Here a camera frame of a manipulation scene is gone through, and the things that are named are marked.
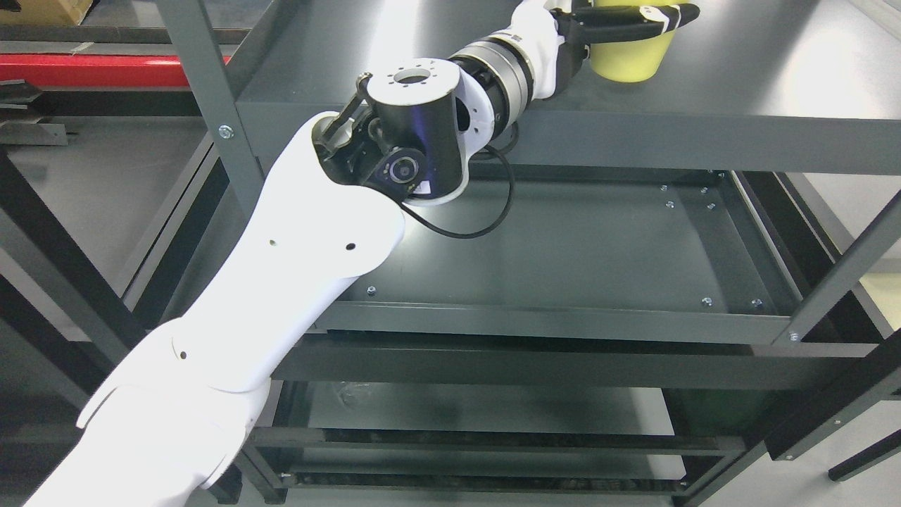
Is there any black metal shelf rack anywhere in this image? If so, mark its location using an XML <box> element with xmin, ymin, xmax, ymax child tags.
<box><xmin>2</xmin><ymin>1</ymin><xmax>899</xmax><ymax>506</ymax></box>

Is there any yellow plastic cup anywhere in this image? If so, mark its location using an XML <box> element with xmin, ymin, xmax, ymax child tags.
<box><xmin>589</xmin><ymin>31</ymin><xmax>675</xmax><ymax>83</ymax></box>

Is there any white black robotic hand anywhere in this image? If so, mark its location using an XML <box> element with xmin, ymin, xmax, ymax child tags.
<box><xmin>504</xmin><ymin>1</ymin><xmax>700</xmax><ymax>100</ymax></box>

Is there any black cable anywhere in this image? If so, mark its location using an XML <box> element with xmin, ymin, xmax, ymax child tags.
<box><xmin>401</xmin><ymin>123</ymin><xmax>522</xmax><ymax>239</ymax></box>

